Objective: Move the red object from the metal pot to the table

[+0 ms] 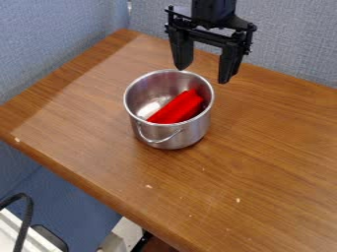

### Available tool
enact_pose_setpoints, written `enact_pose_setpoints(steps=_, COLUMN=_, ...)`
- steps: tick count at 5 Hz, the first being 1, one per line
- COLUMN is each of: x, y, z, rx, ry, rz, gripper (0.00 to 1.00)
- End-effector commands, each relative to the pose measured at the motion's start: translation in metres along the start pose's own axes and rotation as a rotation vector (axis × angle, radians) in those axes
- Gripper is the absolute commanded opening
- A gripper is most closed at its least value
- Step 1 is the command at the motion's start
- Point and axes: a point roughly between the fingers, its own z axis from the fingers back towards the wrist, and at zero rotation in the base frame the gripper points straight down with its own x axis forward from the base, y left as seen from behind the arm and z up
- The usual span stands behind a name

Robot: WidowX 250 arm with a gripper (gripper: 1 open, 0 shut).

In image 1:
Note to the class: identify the black object near floor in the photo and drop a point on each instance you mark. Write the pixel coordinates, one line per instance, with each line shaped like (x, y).
(45, 233)

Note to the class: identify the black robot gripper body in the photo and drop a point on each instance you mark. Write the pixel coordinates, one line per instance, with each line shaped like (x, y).
(211, 23)

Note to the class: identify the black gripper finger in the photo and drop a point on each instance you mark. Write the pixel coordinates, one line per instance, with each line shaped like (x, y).
(230, 60)
(182, 48)

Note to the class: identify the white furniture edge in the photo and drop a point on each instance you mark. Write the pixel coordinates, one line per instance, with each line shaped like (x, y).
(35, 242)

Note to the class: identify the metal pot with handle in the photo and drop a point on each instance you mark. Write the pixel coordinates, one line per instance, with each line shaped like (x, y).
(147, 94)

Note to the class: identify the red rectangular block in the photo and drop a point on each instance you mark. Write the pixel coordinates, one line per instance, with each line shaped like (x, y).
(180, 109)

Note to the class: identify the white table leg bracket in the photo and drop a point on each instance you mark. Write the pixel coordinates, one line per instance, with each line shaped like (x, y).
(122, 238)

